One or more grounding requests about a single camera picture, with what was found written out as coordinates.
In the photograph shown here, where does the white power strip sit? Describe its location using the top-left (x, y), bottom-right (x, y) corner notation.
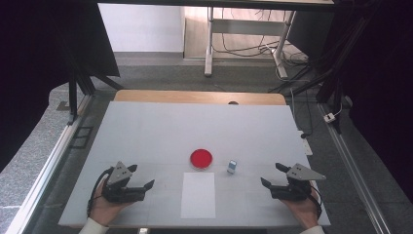
top-left (298, 130), bottom-right (314, 156)

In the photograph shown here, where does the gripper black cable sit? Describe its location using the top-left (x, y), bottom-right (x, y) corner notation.
top-left (86, 168), bottom-right (113, 217)
top-left (310, 185), bottom-right (323, 219)

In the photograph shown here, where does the wooden table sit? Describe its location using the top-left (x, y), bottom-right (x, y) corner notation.
top-left (114, 89), bottom-right (287, 106)

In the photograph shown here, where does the person's right hand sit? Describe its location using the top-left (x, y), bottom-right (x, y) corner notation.
top-left (282, 189), bottom-right (322, 230)

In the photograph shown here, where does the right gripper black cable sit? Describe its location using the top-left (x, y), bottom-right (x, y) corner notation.
top-left (310, 185), bottom-right (323, 219)

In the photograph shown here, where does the bundle of floor cables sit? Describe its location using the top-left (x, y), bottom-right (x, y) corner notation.
top-left (212, 8), bottom-right (313, 94)

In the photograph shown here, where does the white metal desk frame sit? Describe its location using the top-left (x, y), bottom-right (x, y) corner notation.
top-left (204, 6), bottom-right (297, 80)

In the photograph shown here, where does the aluminium floor rail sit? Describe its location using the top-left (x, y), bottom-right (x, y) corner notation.
top-left (318, 102), bottom-right (393, 234)
top-left (6, 94), bottom-right (94, 234)

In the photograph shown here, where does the white paper sheet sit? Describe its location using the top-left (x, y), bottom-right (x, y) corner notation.
top-left (180, 172), bottom-right (216, 219)

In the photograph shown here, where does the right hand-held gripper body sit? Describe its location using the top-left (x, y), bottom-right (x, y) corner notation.
top-left (270, 163), bottom-right (327, 202)

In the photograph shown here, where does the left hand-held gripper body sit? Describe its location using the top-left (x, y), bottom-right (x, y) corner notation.
top-left (101, 161), bottom-right (146, 204)

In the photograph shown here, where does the black curtain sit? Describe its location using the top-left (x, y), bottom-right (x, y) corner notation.
top-left (286, 0), bottom-right (413, 203)
top-left (0, 0), bottom-right (121, 174)

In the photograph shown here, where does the person's left hand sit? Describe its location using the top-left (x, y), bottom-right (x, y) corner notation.
top-left (89, 179), bottom-right (134, 227)

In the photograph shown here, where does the black tripod stand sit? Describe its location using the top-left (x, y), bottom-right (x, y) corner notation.
top-left (66, 69), bottom-right (125, 126)
top-left (316, 74), bottom-right (345, 135)

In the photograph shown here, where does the red round ink dish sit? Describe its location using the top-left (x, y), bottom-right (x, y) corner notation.
top-left (189, 148), bottom-right (214, 171)

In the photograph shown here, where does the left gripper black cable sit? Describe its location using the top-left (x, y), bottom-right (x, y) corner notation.
top-left (86, 168), bottom-right (113, 217)

